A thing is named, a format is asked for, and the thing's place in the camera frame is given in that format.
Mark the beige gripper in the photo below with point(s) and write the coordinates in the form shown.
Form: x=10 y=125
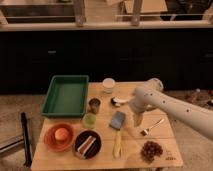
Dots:
x=137 y=119

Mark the yellow banana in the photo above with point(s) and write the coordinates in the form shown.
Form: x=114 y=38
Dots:
x=117 y=145

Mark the green plastic tray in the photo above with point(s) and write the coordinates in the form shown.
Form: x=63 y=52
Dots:
x=66 y=96

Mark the dark bowl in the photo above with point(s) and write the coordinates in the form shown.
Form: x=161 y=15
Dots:
x=93 y=150

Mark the bacon strips toy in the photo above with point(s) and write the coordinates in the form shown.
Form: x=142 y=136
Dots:
x=86 y=145

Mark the metal fork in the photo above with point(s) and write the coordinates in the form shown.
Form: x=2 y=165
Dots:
x=147 y=130

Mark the green cup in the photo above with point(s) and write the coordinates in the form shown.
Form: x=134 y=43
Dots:
x=89 y=120

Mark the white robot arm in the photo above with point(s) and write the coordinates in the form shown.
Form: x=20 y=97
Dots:
x=151 y=93

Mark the white cup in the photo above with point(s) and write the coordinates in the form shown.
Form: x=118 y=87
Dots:
x=108 y=84

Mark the orange bowl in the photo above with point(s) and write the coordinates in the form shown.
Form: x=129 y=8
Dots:
x=55 y=145

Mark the blue sponge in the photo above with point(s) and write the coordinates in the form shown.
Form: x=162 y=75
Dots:
x=117 y=120

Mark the orange fruit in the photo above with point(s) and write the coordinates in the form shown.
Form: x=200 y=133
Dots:
x=61 y=134

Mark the bunch of dark grapes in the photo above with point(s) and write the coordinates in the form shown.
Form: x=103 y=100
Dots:
x=151 y=149

